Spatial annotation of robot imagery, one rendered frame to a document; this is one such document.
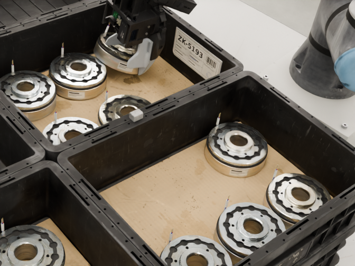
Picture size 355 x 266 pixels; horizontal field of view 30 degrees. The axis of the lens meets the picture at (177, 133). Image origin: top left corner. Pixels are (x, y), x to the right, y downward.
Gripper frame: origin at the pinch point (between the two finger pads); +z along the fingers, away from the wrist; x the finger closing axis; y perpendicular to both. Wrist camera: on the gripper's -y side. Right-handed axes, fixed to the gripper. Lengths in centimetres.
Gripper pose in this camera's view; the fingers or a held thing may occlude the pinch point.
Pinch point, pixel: (136, 59)
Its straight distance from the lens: 124.7
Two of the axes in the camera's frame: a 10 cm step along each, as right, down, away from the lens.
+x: 6.2, 6.8, -3.9
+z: -2.5, 6.4, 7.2
